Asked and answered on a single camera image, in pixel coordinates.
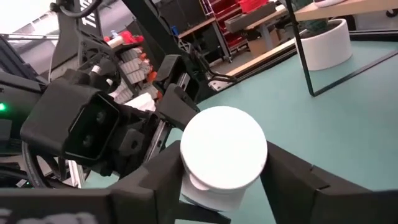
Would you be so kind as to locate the plain white bottle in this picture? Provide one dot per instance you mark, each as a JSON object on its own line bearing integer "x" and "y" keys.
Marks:
{"x": 224, "y": 146}

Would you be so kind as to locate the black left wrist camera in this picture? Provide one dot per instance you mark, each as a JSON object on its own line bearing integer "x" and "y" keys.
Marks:
{"x": 68, "y": 124}

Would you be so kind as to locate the light wooden desk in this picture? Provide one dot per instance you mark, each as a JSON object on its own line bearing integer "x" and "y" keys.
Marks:
{"x": 264, "y": 37}

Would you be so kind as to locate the grey tray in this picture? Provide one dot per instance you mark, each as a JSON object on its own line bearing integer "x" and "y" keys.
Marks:
{"x": 248, "y": 18}

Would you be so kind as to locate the wooden table side board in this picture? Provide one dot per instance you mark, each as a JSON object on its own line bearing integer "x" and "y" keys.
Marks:
{"x": 264, "y": 57}

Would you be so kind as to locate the metal rack with red bins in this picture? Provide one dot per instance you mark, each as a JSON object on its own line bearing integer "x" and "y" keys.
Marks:
{"x": 252, "y": 4}

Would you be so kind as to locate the rack with grey orange bins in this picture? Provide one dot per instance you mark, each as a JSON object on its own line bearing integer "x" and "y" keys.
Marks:
{"x": 133, "y": 65}

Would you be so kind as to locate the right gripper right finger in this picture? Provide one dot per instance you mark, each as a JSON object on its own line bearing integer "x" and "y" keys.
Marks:
{"x": 311, "y": 199}

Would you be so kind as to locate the white plastic container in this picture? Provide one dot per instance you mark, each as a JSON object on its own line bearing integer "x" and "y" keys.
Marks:
{"x": 141, "y": 102}

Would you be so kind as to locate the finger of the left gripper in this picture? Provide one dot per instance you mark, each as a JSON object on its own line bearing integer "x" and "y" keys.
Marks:
{"x": 177, "y": 107}

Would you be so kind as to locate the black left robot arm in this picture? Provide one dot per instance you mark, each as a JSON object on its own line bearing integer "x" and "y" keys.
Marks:
{"x": 84, "y": 37}

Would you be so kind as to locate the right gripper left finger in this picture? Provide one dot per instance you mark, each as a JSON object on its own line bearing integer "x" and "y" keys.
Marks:
{"x": 140, "y": 199}

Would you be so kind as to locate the black metal table frame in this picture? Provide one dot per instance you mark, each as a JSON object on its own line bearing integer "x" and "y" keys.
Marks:
{"x": 264, "y": 66}

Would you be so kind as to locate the wooden shelf black metal frame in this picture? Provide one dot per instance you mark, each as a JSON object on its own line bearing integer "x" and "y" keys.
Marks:
{"x": 367, "y": 4}

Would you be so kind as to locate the white round plant pot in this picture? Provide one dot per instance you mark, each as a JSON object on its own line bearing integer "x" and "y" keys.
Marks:
{"x": 326, "y": 46}

